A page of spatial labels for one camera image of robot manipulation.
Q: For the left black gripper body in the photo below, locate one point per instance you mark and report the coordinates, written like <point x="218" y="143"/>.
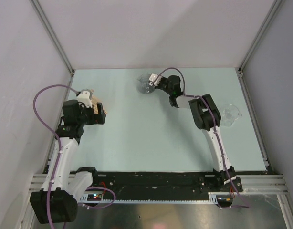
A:
<point x="91" y="119"/>

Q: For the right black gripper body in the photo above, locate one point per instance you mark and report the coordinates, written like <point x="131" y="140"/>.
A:
<point x="163" y="85"/>

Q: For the glass coffee server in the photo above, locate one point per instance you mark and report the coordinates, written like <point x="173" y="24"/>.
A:
<point x="143" y="85"/>

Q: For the clear glass dripper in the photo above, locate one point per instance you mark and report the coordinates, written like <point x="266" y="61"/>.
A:
<point x="229" y="114"/>

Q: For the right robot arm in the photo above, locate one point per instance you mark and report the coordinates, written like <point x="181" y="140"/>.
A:
<point x="207" y="118"/>

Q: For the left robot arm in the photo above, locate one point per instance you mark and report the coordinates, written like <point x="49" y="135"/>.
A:
<point x="57" y="199"/>

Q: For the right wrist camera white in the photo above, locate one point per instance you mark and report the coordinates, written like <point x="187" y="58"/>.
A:
<point x="154" y="79"/>

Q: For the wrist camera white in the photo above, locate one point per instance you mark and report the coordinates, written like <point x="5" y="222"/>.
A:
<point x="85" y="97"/>
<point x="154" y="79"/>

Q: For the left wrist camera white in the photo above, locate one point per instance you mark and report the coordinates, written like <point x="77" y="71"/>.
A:
<point x="85" y="97"/>

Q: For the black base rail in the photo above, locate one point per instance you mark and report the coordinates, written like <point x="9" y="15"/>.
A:
<point x="161" y="186"/>

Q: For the white slotted cable duct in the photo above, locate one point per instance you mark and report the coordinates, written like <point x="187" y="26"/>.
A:
<point x="212" y="200"/>

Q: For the left aluminium frame post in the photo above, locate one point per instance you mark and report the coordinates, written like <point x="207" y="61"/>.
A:
<point x="51" y="34"/>

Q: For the aluminium frame post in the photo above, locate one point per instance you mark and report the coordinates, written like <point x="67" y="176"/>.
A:
<point x="51" y="34"/>
<point x="268" y="20"/>

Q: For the right aluminium frame post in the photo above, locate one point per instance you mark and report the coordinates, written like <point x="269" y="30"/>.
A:
<point x="268" y="20"/>

